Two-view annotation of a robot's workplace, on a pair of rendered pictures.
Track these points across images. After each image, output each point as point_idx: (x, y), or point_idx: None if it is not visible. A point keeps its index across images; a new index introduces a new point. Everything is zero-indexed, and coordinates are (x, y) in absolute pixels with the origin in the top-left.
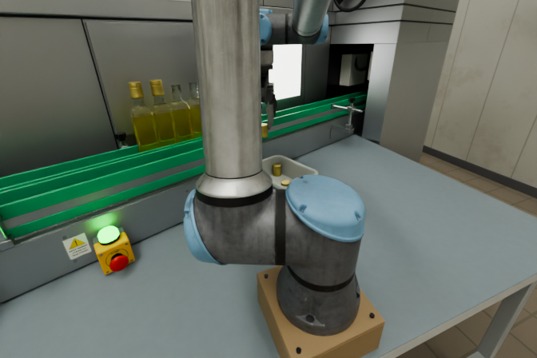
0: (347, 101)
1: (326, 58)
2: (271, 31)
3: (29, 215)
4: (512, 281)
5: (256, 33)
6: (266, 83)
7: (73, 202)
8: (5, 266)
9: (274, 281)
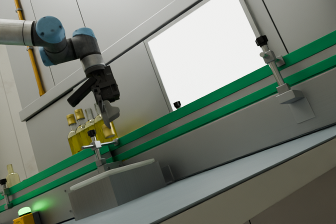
0: (330, 37)
1: None
2: (43, 52)
3: (16, 194)
4: None
5: None
6: (81, 86)
7: (26, 190)
8: (8, 219)
9: None
